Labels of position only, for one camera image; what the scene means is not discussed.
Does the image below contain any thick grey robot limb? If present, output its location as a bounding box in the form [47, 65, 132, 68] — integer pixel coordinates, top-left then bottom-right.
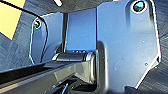
[0, 49, 107, 94]

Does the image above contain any round base screw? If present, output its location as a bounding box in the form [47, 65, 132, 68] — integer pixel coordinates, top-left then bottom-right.
[131, 0, 148, 14]
[33, 19, 42, 29]

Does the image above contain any thin black base cable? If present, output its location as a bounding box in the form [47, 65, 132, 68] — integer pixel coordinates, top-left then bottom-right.
[0, 0, 51, 44]

